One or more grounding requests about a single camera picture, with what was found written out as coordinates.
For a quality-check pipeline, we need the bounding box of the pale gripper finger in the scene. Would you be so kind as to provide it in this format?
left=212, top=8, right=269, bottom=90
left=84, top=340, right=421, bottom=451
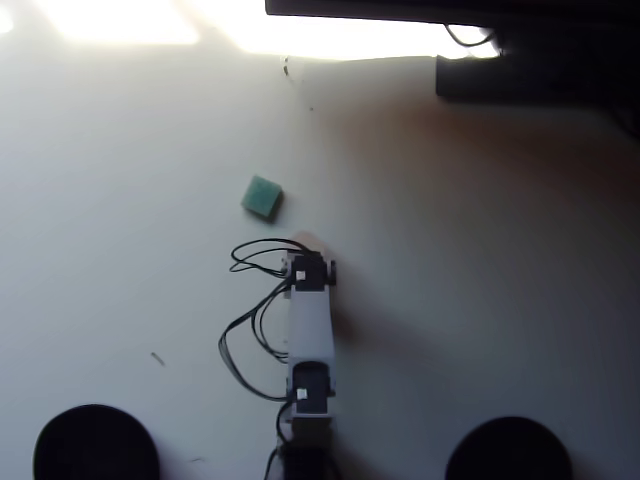
left=291, top=230, right=332, bottom=261

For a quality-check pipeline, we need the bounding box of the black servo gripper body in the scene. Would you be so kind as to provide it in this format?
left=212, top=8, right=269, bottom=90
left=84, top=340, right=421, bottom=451
left=281, top=252, right=340, bottom=295

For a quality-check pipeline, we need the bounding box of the teal foam cube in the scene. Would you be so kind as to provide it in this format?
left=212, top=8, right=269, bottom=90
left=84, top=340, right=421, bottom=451
left=240, top=174, right=285, bottom=224

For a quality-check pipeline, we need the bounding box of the black round bowl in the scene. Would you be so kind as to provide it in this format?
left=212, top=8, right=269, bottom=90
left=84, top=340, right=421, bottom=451
left=33, top=403, right=162, bottom=480
left=444, top=415, right=574, bottom=480

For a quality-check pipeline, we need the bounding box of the black rectangular box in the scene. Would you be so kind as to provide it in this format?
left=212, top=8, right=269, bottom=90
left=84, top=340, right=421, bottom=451
left=434, top=53, right=640, bottom=104

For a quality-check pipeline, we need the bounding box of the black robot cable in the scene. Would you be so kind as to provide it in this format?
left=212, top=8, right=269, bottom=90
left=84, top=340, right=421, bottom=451
left=229, top=238, right=304, bottom=277
left=217, top=279, right=294, bottom=401

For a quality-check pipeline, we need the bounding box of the thin black background cable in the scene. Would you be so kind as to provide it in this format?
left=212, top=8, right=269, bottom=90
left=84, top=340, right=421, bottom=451
left=444, top=22, right=497, bottom=49

